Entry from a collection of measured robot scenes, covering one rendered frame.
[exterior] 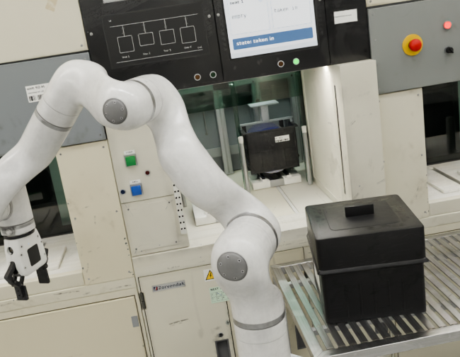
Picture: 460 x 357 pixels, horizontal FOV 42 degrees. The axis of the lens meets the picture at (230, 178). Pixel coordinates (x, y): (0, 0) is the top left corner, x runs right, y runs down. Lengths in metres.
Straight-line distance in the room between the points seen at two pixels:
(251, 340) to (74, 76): 0.69
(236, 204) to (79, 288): 0.93
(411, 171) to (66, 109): 1.24
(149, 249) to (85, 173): 0.34
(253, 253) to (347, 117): 0.88
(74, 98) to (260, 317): 0.62
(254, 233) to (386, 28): 1.01
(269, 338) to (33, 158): 0.67
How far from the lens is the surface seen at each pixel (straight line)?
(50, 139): 1.42
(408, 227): 1.64
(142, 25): 1.92
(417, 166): 2.17
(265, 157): 2.54
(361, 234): 1.62
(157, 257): 2.07
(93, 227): 2.04
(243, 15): 1.94
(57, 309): 2.17
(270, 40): 1.95
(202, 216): 2.25
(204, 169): 1.27
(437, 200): 2.26
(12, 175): 1.45
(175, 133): 1.29
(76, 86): 1.34
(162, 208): 2.02
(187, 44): 1.92
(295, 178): 2.59
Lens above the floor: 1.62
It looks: 16 degrees down
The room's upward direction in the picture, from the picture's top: 9 degrees counter-clockwise
